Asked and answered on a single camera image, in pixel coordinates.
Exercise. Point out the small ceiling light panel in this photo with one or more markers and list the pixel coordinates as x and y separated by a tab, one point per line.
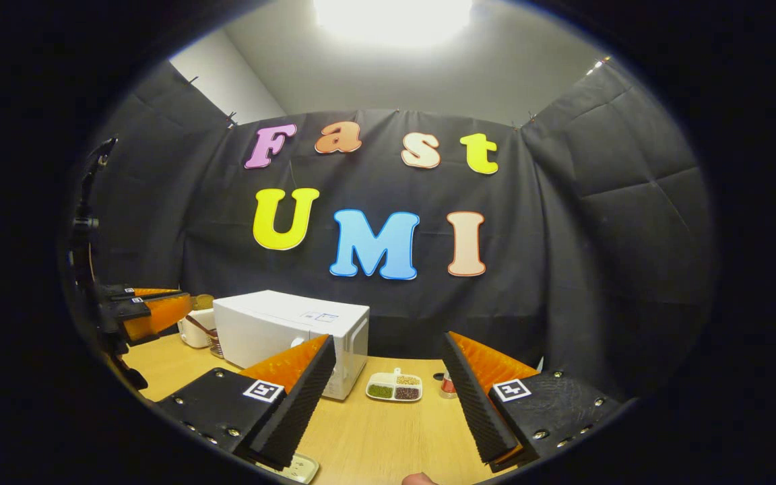
597	65

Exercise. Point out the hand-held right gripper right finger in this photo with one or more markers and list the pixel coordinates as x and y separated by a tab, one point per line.
475	407

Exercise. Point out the white divided dish with beans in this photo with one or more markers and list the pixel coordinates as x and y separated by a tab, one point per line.
395	387

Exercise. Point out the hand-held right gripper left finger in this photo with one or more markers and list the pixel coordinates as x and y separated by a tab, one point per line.
297	404

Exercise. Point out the large ceiling light panel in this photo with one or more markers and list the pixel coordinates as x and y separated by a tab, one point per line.
393	20

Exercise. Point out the clear bottle with red label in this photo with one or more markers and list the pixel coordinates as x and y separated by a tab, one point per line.
448	385

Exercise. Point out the white toaster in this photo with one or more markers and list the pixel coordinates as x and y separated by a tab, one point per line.
189	333

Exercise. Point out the small cream plate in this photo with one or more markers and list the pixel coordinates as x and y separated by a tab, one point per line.
300	466

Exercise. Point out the brown toast slice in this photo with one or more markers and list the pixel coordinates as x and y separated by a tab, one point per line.
203	302

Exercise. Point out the white microwave oven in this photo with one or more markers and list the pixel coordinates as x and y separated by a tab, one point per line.
273	323

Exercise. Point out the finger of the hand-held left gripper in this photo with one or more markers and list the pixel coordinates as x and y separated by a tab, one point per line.
139	292
155	316

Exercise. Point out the brown wooden spoon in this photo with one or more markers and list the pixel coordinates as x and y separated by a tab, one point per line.
198	326

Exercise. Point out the black backdrop cloth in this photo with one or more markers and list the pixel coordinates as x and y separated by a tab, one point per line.
597	256

